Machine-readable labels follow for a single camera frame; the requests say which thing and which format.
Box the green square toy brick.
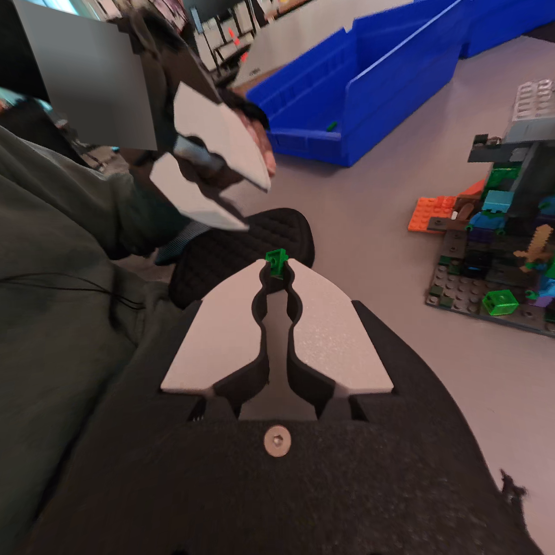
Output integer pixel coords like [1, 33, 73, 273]
[265, 248, 289, 279]

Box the toy brick tower model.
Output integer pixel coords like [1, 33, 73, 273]
[425, 78, 555, 338]

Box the blue storage bin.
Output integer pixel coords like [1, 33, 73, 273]
[460, 0, 555, 59]
[246, 0, 469, 167]

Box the person's left hand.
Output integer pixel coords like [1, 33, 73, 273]
[243, 117, 277, 177]

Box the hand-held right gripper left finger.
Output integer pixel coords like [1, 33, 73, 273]
[160, 259, 270, 420]

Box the grey desk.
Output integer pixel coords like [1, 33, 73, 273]
[117, 35, 555, 551]

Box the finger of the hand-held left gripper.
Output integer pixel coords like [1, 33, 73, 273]
[173, 82, 272, 193]
[149, 153, 251, 232]

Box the person's left forearm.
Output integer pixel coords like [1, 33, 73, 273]
[104, 165, 209, 266]

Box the orange toy brick plate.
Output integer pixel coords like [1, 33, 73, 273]
[408, 179, 487, 233]

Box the teal headed toy figure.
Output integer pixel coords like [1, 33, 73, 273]
[467, 190, 515, 232]

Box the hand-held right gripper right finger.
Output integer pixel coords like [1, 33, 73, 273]
[284, 258, 394, 420]

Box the black thin earphone cable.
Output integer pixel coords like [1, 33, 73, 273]
[0, 272, 146, 310]

